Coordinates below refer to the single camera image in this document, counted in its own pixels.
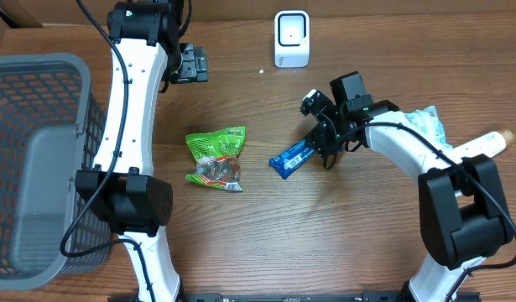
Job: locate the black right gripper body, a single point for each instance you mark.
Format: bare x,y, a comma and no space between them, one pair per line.
327,137

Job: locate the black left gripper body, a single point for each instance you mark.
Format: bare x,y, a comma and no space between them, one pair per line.
192,68

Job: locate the blue snack bar wrapper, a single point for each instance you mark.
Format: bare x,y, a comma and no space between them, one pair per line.
292,158

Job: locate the green candy bag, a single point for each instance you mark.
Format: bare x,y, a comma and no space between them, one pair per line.
217,158

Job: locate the teal white snack packet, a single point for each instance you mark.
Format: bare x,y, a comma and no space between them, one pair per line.
428,122

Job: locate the white tube gold cap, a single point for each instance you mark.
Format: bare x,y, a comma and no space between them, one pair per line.
490,144

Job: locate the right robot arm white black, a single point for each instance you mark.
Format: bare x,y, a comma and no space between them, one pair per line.
465,223

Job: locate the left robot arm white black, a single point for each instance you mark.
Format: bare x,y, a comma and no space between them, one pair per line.
120,188

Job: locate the white barcode scanner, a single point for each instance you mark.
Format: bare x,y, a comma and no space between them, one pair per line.
291,39

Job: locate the grey plastic mesh basket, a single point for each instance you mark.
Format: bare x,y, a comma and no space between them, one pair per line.
50,127

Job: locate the black rail at table edge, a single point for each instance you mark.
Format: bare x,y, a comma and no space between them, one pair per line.
375,296

